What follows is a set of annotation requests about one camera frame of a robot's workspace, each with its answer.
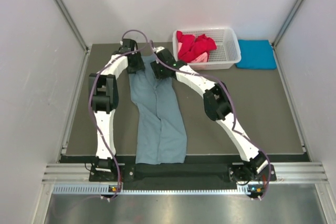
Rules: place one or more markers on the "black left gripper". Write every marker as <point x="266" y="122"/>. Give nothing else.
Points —
<point x="139" y="65"/>

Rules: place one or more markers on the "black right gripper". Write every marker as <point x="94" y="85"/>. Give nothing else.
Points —
<point x="155" y="66"/>

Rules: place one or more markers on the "red t-shirt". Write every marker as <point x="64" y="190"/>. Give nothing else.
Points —
<point x="193" y="46"/>

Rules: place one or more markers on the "grey-blue t-shirt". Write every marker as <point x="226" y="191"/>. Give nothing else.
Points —
<point x="162" y="136"/>

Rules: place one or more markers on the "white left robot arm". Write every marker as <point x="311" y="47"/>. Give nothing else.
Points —
<point x="104" y="99"/>

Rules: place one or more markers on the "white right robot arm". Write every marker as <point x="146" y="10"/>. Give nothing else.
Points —
<point x="218" y="106"/>

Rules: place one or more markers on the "pink t-shirt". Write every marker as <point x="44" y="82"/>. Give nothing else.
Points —
<point x="200" y="59"/>

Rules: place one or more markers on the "white plastic laundry basket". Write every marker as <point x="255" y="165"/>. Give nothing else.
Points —
<point x="225" y="56"/>

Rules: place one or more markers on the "folded turquoise t-shirt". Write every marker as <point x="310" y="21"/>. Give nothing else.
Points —
<point x="256" y="55"/>

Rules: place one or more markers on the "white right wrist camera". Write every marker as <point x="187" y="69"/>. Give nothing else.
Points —
<point x="158" y="49"/>

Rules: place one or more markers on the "left aluminium corner post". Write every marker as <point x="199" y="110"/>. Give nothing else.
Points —
<point x="70" y="22"/>

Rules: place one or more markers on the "aluminium corner post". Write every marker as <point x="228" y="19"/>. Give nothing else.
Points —
<point x="287" y="22"/>
<point x="70" y="22"/>

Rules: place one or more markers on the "aluminium front frame rail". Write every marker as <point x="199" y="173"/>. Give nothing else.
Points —
<point x="287" y="173"/>

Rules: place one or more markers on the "grey slotted cable duct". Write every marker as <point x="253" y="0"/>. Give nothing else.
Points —
<point x="77" y="189"/>

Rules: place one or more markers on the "right aluminium corner post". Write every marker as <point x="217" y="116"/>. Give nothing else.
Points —
<point x="287" y="22"/>

